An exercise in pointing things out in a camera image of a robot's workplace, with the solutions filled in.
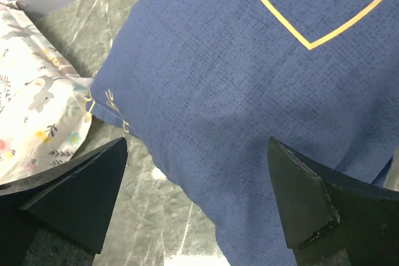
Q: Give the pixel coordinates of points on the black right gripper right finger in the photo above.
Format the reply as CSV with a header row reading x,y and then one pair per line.
x,y
329,218

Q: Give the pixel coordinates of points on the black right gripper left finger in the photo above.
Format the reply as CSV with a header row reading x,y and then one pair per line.
x,y
61,216

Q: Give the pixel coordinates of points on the blue pillowcase with gold print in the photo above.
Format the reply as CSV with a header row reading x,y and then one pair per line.
x,y
205,84

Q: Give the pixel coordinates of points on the floral white pillow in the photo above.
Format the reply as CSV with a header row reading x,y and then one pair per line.
x,y
43,116

